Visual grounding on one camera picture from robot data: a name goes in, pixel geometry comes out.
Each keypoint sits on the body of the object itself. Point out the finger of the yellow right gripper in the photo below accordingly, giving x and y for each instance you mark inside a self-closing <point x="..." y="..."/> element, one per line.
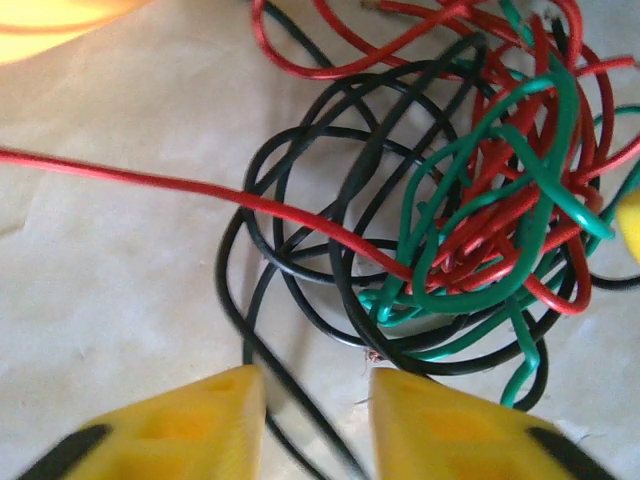
<point x="631" y="225"/>

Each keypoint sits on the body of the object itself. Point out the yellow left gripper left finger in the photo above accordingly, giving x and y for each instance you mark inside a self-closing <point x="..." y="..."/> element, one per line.
<point x="190" y="430"/>

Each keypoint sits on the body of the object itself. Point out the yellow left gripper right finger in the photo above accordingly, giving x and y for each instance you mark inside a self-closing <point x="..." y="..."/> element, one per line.
<point x="450" y="435"/>

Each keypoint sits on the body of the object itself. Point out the orange plastic container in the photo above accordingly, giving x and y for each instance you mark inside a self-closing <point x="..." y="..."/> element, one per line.
<point x="30" y="45"/>

